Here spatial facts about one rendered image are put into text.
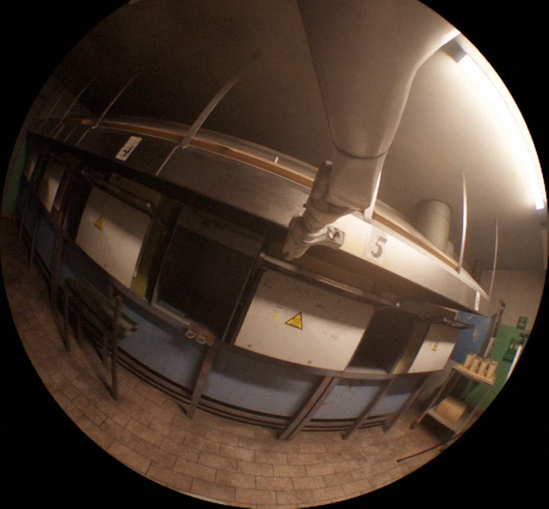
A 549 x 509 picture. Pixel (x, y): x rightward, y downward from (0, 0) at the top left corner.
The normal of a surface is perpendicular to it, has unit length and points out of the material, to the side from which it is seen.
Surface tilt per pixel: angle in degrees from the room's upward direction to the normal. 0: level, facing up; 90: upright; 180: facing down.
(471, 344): 90
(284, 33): 180
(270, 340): 90
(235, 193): 80
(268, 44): 180
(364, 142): 167
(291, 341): 90
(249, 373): 90
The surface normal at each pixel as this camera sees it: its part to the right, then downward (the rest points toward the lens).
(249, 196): 0.15, -0.26
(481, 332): -0.92, -0.38
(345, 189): -0.42, 0.88
